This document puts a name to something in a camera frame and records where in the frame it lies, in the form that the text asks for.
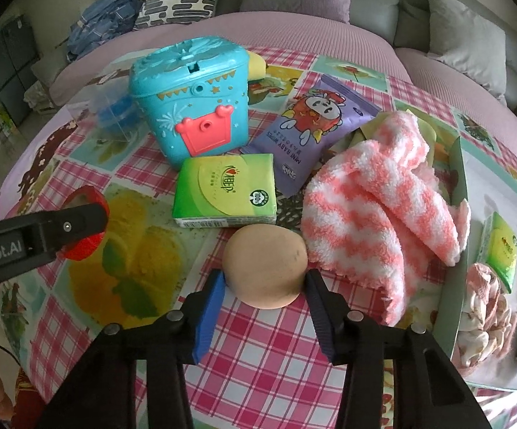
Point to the beige round sponge ball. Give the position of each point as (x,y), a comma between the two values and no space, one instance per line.
(264,265)

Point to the pink white striped fluffy cloth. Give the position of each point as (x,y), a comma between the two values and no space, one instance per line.
(374,215)

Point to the pink floral scrunchie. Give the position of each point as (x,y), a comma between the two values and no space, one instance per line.
(487,322)

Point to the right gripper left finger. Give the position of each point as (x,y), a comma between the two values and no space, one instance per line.
(99,392)

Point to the purple baby wipes pack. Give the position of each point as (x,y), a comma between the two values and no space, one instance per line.
(314,122)

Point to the dark cabinet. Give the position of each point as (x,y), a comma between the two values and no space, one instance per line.
(18,52)

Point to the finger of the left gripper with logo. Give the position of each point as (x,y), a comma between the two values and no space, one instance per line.
(30,241)

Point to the colourful patchwork tablecloth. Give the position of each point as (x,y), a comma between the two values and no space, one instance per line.
(264,368)

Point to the grey sofa with pink cover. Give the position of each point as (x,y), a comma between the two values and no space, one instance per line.
(315,35)

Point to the light grey cushion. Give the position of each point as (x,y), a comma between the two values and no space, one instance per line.
(470,44)

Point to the green tissue pack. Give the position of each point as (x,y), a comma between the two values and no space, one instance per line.
(226,191)
(498,249)

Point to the yellow sponge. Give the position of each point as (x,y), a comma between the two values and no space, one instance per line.
(257,67)

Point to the blue crumpled clothes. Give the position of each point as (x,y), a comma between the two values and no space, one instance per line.
(101,22)

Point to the turquoise plastic toy box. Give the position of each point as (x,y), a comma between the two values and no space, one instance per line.
(194,96)

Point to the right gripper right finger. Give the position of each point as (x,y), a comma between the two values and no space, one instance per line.
(428,390)

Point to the red tape roll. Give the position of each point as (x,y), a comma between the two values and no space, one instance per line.
(88,213)

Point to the clear box with blue item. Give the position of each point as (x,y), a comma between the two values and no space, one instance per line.
(110,108)

